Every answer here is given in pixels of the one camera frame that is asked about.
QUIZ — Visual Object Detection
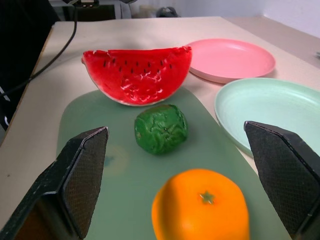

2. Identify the green cutting mat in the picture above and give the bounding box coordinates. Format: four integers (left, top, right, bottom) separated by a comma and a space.
55, 86, 292, 240

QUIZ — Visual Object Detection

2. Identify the black cable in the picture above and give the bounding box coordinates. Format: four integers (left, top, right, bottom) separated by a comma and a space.
0, 4, 78, 98

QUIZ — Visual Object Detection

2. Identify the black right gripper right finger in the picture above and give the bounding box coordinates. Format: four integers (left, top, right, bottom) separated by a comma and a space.
243, 120, 320, 240

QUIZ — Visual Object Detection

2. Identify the mint green plate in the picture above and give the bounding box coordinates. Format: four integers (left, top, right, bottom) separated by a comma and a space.
214, 77, 320, 158

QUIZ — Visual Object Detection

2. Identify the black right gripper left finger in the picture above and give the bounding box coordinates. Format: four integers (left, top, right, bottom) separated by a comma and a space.
0, 126, 110, 240

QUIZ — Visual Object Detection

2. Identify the pink plate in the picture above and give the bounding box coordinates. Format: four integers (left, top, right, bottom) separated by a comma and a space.
184, 38, 276, 84

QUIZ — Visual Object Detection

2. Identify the green round vegetable toy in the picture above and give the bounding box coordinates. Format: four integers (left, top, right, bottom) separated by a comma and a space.
134, 104, 189, 156

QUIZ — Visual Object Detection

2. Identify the orange fruit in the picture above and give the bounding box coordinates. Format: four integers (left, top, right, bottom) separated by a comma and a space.
151, 168, 251, 240

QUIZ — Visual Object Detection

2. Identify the red watermelon slice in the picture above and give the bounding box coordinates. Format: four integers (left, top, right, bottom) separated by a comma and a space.
81, 45, 193, 107

